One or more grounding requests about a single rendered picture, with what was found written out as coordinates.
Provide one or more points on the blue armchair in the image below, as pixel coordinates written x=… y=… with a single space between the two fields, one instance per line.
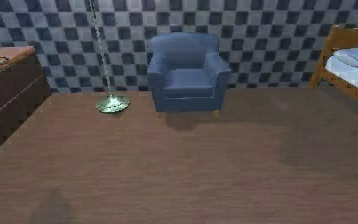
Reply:
x=188 y=80

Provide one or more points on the silver floor lamp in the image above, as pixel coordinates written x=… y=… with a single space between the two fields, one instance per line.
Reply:
x=112 y=103

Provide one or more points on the dark brown chest of drawers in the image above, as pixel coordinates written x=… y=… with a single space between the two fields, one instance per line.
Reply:
x=10 y=93

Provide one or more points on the wooden bed with white mattress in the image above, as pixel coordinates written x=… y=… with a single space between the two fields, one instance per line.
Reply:
x=350 y=75

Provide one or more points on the pale blue pillow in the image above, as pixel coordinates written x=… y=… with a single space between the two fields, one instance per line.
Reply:
x=357 y=58

